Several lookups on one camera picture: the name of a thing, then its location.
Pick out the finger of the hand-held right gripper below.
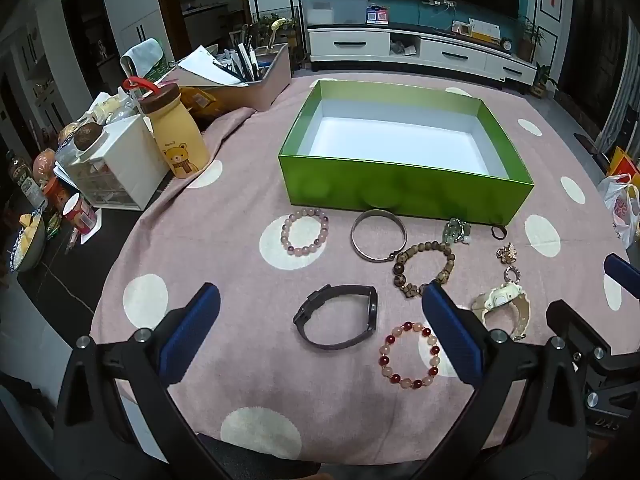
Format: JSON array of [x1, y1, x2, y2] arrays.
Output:
[[546, 300, 610, 361], [603, 254, 640, 302]]

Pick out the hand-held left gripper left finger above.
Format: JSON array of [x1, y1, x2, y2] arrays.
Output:
[[52, 282, 236, 480]]

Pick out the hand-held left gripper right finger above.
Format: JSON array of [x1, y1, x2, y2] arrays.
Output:
[[400, 281, 593, 480]]

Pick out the white wristwatch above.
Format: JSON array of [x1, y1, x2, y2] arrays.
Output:
[[470, 282, 532, 342]]

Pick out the red and pink bead bracelet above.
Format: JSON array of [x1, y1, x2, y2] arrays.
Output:
[[378, 321, 443, 388]]

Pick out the brown wooden bead bracelet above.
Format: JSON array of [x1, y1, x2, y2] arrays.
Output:
[[391, 241, 457, 301]]

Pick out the black wristwatch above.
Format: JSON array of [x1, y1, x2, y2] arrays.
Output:
[[293, 284, 379, 348]]

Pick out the green cardboard box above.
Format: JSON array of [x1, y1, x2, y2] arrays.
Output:
[[278, 79, 536, 228]]

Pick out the pink polka dot tablecloth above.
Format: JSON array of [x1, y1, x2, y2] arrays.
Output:
[[90, 71, 633, 466]]

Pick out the white plastic bag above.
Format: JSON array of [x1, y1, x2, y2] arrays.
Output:
[[597, 174, 640, 248]]

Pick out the green jade pendant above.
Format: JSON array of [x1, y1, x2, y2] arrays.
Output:
[[442, 217, 473, 247]]

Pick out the orange paper bag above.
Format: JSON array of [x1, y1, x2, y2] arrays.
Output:
[[607, 147, 640, 181]]

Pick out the silver metal bangle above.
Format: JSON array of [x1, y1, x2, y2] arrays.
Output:
[[350, 209, 408, 262]]

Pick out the red and white cup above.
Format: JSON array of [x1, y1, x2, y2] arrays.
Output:
[[62, 192, 98, 236]]

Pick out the white drawer organizer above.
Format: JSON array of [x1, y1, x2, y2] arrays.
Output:
[[65, 114, 171, 211]]

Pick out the metal bowl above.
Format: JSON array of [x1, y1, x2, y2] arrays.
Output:
[[7, 212, 47, 273]]

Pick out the yellow bear print bottle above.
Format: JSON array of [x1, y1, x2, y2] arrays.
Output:
[[122, 76, 211, 178]]

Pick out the small potted plant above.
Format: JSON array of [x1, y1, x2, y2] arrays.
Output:
[[530, 62, 558, 98]]

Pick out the dark glass bottle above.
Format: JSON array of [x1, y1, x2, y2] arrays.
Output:
[[5, 150, 46, 211]]

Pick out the orange snack packet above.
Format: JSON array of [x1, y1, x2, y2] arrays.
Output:
[[180, 87, 221, 111]]

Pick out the tall potted plant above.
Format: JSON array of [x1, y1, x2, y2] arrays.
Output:
[[517, 15, 546, 63]]

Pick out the beige desk organizer box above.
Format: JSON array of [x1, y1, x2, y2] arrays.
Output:
[[162, 42, 293, 111]]

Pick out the white papers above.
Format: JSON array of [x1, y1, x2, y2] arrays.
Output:
[[175, 46, 246, 86]]

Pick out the bundle of pens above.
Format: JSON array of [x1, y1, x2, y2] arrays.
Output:
[[220, 25, 273, 82]]

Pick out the white and green bag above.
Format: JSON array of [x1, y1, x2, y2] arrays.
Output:
[[120, 37, 173, 83]]

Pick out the white and yellow box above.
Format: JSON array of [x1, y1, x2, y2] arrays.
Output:
[[469, 18, 502, 45]]

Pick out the white television cabinet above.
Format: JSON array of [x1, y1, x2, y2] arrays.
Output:
[[306, 25, 538, 86]]

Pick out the bushy potted plant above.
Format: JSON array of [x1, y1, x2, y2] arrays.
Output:
[[255, 12, 301, 48]]

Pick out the yellow tipped stick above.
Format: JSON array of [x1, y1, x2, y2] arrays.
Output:
[[269, 18, 289, 52]]

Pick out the clear plastic storage box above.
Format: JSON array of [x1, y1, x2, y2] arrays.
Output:
[[304, 0, 371, 27]]

